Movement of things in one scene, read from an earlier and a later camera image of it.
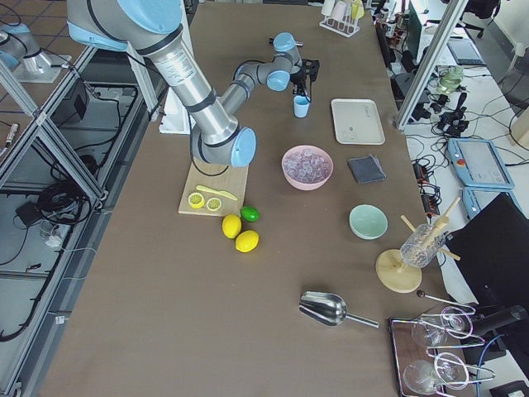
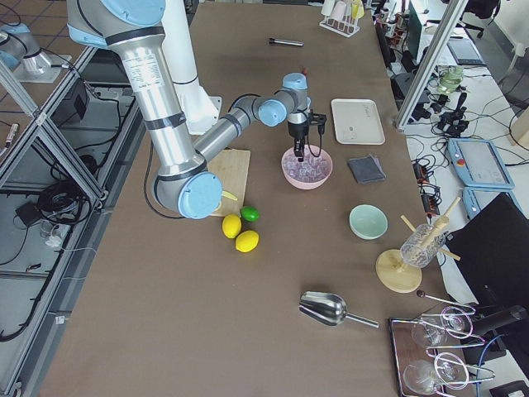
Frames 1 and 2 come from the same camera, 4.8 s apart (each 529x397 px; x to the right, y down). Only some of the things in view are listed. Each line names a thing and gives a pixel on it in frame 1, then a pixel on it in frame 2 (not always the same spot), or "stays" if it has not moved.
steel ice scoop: [328, 308] stays
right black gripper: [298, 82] -> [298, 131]
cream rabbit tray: [357, 121] stays
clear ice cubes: [307, 165] stays
